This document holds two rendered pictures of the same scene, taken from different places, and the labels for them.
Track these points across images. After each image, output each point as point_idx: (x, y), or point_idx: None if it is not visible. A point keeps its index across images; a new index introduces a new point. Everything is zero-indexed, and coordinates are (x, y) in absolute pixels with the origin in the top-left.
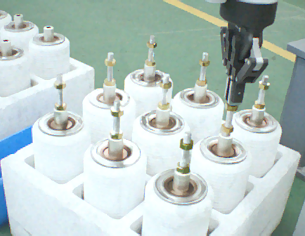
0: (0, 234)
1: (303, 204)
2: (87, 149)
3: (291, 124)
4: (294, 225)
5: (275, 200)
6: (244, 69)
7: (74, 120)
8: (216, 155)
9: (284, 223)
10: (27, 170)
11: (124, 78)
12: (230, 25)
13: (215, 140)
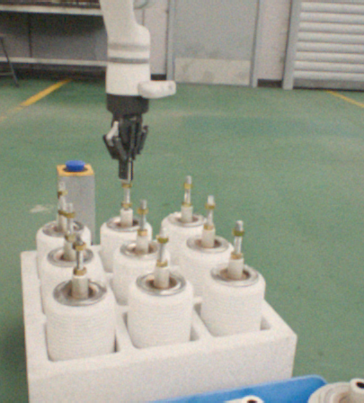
0: None
1: None
2: (226, 254)
3: None
4: (20, 323)
5: None
6: (145, 138)
7: (219, 272)
8: (138, 222)
9: (23, 327)
10: (270, 316)
11: None
12: (125, 125)
13: (122, 228)
